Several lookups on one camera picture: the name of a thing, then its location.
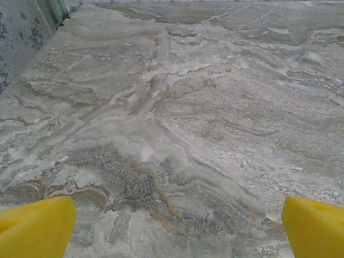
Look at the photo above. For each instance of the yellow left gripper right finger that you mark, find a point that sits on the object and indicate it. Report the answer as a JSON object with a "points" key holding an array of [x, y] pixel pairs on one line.
{"points": [[314, 231]]}

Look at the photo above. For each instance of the aluminium frame corner post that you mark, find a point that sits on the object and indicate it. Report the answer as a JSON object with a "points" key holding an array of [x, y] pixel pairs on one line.
{"points": [[52, 10]]}

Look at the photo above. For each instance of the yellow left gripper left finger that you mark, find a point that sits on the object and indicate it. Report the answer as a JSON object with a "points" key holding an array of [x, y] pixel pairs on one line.
{"points": [[35, 228]]}

